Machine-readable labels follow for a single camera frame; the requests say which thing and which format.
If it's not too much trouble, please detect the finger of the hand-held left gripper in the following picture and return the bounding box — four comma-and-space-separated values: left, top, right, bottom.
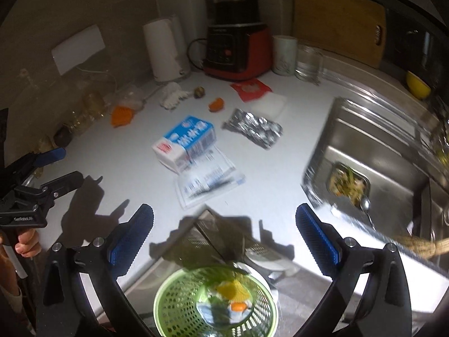
5, 147, 67, 178
30, 171, 84, 202

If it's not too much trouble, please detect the metal perforated grater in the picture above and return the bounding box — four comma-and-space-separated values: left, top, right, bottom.
178, 206, 299, 275

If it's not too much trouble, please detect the dark brown lump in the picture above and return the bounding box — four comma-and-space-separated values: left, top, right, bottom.
52, 126, 73, 147

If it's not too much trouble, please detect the blue white milk carton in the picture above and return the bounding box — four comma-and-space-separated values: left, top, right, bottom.
152, 115, 216, 175

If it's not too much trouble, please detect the silver foil packet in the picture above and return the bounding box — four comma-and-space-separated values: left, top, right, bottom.
221, 108, 283, 150

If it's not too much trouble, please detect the sink strainer with food scraps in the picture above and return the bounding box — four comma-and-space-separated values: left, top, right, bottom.
327, 162, 373, 206

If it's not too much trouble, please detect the white electric kettle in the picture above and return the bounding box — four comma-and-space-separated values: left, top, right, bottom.
143, 15, 192, 84

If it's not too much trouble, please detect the yellow scrap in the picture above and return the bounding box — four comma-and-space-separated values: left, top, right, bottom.
217, 278, 250, 300

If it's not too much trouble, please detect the green perforated plastic basket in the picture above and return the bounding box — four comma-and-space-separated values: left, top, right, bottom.
153, 266, 278, 337

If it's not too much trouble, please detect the person's left hand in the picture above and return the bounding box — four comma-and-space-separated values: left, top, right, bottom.
0, 229, 42, 258

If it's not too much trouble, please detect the white wall socket plate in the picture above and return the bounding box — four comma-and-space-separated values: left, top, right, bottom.
51, 24, 106, 76

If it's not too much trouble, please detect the wooden cutting board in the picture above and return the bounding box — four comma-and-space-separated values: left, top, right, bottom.
292, 0, 387, 70

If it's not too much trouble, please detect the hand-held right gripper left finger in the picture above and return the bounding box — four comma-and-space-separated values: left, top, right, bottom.
36, 204, 155, 337

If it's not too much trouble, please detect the thin white cable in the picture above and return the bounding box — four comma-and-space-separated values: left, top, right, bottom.
73, 66, 117, 90

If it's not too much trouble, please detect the stainless steel sink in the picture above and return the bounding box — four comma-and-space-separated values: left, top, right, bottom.
301, 96, 449, 255

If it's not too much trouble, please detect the straw brush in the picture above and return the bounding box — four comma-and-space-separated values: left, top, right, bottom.
392, 234, 449, 261

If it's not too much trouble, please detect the yellow bowl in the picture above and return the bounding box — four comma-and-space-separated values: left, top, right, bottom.
406, 70, 432, 101

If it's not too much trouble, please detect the red black blender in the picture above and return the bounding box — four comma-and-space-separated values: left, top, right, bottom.
201, 0, 275, 82

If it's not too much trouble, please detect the metal spoon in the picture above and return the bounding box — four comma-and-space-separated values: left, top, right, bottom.
359, 196, 377, 231

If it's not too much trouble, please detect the clear bag of yellow food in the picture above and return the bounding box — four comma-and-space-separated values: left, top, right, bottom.
62, 87, 106, 136

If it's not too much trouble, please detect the printed clear plastic bag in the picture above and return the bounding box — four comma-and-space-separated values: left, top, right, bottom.
174, 147, 246, 210

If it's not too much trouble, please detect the red snack packet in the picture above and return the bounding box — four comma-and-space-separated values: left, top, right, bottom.
230, 79, 273, 103

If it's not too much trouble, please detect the black power cable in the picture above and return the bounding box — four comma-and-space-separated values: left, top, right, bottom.
187, 37, 208, 70

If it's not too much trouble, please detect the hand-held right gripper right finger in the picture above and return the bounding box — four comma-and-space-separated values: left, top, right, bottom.
295, 203, 413, 337

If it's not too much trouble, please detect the white flower print ceramic cup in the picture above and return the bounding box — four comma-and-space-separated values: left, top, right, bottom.
272, 35, 299, 76

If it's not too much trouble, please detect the clear glass jar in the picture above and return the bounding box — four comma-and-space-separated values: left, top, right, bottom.
294, 44, 324, 82

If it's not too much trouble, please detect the crumpled white tissue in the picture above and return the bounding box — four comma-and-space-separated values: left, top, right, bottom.
158, 81, 192, 110

